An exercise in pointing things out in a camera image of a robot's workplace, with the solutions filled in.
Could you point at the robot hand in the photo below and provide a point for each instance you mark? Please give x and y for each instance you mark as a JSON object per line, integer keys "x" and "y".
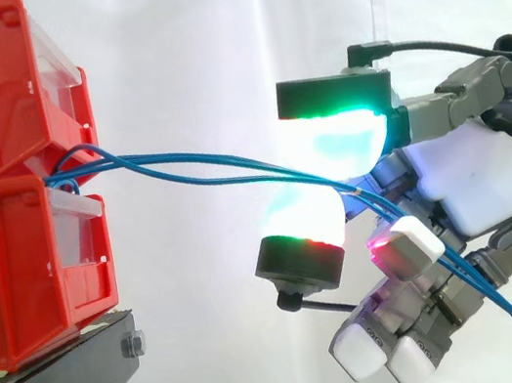
{"x": 477, "y": 177}

